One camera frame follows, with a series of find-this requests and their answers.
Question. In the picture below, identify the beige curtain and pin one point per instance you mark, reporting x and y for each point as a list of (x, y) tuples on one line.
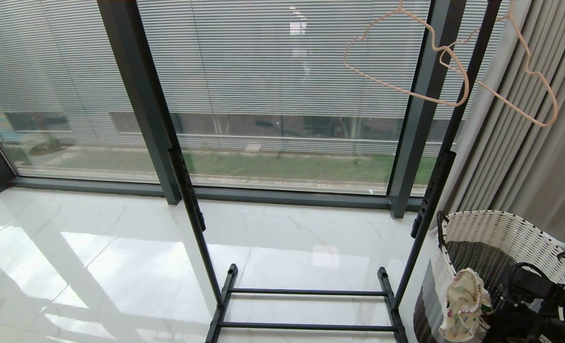
[(525, 157)]

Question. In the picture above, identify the cream printed garment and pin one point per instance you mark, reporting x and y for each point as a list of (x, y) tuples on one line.
[(463, 305)]

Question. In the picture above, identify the white laundry basket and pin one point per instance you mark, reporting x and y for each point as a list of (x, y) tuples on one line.
[(482, 228)]

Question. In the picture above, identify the black clothes rack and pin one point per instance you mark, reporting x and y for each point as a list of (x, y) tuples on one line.
[(432, 190)]

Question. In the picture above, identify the pink clothes hanger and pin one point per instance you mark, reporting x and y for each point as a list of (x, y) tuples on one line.
[(466, 81), (555, 108)]

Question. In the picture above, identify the window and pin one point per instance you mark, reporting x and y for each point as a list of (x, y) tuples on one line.
[(273, 71)]

